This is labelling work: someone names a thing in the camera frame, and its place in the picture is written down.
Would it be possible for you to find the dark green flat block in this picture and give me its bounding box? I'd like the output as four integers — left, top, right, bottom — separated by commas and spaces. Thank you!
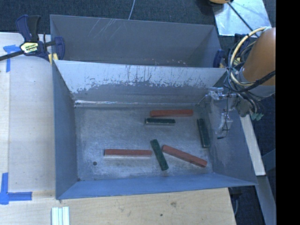
144, 117, 176, 126
150, 139, 170, 172
196, 118, 211, 149

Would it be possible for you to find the red-brown flat block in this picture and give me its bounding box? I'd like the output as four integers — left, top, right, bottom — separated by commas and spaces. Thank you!
104, 149, 153, 158
161, 144, 208, 168
150, 109, 195, 118

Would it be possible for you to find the pale wood flat board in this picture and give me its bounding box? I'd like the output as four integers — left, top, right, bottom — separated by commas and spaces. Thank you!
8, 54, 57, 193

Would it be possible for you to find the grey metal bin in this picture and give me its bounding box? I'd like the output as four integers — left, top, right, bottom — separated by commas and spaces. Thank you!
49, 14, 259, 200

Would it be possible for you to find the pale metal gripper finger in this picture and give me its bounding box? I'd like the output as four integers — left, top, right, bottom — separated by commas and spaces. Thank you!
195, 87, 230, 105
215, 112, 234, 139

